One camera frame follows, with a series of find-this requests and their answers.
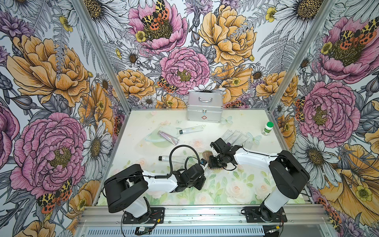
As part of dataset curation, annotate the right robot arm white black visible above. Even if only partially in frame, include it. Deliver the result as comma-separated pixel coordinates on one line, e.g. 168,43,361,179
208,138,310,223

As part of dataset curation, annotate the silver aluminium first aid case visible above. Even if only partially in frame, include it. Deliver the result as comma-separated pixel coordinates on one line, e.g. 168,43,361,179
187,92,223,123

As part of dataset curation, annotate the white bottle green cap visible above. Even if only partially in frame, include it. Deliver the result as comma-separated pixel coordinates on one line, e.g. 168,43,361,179
262,121,274,135

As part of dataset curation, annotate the brown striped towel cloth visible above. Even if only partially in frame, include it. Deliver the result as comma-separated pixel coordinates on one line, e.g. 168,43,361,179
202,151,213,162

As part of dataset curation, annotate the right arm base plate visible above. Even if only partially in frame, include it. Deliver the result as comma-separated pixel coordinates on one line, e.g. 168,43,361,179
241,205,288,223

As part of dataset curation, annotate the white tube purple cap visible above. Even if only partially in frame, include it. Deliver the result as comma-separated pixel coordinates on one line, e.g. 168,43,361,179
204,167,212,177
228,130,242,145

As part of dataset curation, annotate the white tube teal cap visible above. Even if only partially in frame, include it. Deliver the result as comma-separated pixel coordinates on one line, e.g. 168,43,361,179
179,125,205,134

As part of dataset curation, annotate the aluminium front rail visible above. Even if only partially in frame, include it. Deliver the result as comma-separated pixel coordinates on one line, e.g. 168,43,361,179
78,204,330,227

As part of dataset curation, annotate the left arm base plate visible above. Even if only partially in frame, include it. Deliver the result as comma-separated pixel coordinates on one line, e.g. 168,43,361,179
122,207,165,224

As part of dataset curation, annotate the white tube dark blue cap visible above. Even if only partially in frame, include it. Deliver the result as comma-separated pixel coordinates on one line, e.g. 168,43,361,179
235,134,249,146

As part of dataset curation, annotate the purple metallic tube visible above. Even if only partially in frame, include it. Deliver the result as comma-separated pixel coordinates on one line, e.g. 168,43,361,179
158,130,180,145

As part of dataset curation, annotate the aluminium corner post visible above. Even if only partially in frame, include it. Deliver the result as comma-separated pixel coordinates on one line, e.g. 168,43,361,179
73,1,131,115
268,0,336,112

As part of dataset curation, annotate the left aluminium corner post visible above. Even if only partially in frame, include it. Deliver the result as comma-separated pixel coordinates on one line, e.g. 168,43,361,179
73,1,131,115

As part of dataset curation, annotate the white tube black cap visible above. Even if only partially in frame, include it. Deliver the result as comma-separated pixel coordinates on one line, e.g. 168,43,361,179
221,129,234,142

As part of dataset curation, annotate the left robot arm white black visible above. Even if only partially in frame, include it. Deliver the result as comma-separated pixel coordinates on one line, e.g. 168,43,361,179
104,163,206,222

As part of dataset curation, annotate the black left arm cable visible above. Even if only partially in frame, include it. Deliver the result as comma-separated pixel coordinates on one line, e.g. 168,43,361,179
153,144,202,179

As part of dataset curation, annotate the right aluminium corner post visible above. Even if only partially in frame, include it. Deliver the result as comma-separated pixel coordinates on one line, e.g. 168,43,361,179
268,0,336,112

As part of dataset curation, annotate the white slotted cable duct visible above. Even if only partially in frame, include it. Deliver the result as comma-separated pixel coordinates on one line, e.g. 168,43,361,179
85,226,265,237

